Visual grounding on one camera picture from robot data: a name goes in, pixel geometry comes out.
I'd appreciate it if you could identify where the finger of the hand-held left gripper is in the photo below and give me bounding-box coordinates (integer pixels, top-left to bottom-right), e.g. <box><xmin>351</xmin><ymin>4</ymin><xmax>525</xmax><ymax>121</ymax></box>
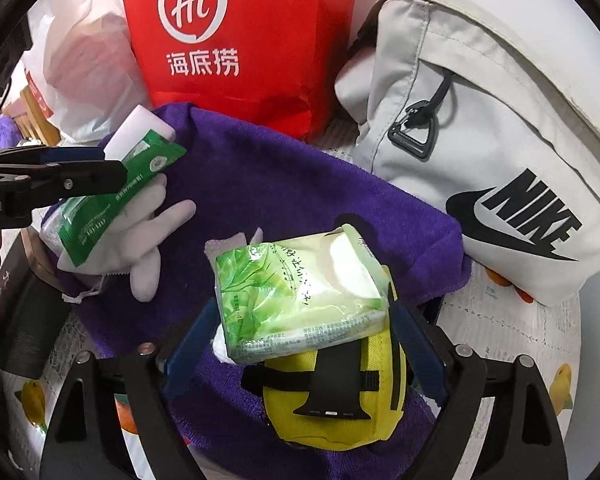
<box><xmin>0</xmin><ymin>146</ymin><xmax>106</xmax><ymax>169</ymax></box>
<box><xmin>29</xmin><ymin>159</ymin><xmax>128</xmax><ymax>198</ymax></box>

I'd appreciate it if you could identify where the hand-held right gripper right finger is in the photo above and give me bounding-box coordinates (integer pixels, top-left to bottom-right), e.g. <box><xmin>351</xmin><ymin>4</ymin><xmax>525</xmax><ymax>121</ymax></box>
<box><xmin>387</xmin><ymin>302</ymin><xmax>566</xmax><ymax>480</ymax></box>

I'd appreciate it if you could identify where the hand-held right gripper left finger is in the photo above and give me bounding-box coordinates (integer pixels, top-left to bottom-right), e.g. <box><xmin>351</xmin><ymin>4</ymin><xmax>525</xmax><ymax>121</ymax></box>
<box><xmin>40</xmin><ymin>300</ymin><xmax>221</xmax><ymax>480</ymax></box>

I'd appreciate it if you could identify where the green sachet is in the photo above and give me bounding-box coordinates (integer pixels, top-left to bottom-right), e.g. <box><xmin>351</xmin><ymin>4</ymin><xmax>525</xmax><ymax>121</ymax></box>
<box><xmin>60</xmin><ymin>129</ymin><xmax>187</xmax><ymax>268</ymax></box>

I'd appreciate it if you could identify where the clear plastic bag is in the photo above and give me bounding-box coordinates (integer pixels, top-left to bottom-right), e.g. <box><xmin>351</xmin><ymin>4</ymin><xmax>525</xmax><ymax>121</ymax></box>
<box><xmin>40</xmin><ymin>172</ymin><xmax>197</xmax><ymax>303</ymax></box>

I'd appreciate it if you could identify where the yellow pouch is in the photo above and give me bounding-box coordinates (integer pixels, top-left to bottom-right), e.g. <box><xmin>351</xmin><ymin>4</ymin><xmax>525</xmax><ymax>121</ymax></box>
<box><xmin>240</xmin><ymin>215</ymin><xmax>411</xmax><ymax>452</ymax></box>

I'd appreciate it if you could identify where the green tissue pack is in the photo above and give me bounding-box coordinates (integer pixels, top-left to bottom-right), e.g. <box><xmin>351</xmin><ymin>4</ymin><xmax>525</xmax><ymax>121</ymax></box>
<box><xmin>214</xmin><ymin>224</ymin><xmax>392</xmax><ymax>365</ymax></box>

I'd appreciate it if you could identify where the dark green box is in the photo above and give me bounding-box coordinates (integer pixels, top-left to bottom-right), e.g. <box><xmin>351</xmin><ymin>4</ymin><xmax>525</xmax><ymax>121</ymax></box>
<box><xmin>0</xmin><ymin>237</ymin><xmax>73</xmax><ymax>380</ymax></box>

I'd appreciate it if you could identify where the purple plush toy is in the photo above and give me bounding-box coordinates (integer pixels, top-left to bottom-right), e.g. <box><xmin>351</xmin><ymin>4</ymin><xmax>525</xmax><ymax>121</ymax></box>
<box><xmin>0</xmin><ymin>115</ymin><xmax>23</xmax><ymax>150</ymax></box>

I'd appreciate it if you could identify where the fruit print tablecloth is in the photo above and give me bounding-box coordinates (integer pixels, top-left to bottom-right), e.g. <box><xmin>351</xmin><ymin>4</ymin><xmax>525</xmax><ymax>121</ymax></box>
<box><xmin>0</xmin><ymin>115</ymin><xmax>583</xmax><ymax>480</ymax></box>

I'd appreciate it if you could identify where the white plastic shopping bag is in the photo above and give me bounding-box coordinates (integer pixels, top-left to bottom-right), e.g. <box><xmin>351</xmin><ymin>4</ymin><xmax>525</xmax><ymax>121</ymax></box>
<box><xmin>22</xmin><ymin>0</ymin><xmax>148</xmax><ymax>143</ymax></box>

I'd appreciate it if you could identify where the purple towel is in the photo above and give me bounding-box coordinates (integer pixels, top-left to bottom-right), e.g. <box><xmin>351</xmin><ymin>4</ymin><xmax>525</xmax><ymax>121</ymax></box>
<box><xmin>40</xmin><ymin>102</ymin><xmax>473</xmax><ymax>480</ymax></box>

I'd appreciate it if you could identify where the red paper bag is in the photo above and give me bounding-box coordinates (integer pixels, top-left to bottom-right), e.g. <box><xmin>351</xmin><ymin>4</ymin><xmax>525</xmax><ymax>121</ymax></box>
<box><xmin>116</xmin><ymin>0</ymin><xmax>360</xmax><ymax>143</ymax></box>

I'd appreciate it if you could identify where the grey waist bag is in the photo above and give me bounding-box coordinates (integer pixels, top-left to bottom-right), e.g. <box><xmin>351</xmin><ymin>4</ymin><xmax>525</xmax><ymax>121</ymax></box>
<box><xmin>334</xmin><ymin>0</ymin><xmax>600</xmax><ymax>307</ymax></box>

